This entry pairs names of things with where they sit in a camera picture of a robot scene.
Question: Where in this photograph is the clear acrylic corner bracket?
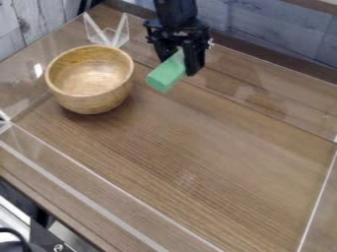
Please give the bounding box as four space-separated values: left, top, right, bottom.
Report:
83 13 129 47

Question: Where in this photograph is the wooden bowl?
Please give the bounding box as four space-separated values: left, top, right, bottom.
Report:
45 45 134 114

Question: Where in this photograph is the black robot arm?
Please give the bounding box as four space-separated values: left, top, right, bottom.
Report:
144 0 212 76

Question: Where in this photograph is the black table frame bracket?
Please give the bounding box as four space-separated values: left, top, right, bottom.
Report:
30 218 86 252

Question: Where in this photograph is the clear acrylic tray wall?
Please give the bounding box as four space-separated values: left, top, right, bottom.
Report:
0 111 224 252

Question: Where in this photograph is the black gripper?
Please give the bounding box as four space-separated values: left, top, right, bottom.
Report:
144 18 212 77

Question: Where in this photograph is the black cable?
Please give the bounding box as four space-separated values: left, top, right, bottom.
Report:
0 226 34 252

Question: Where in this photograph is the green rectangular block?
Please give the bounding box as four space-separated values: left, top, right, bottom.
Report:
146 50 186 93

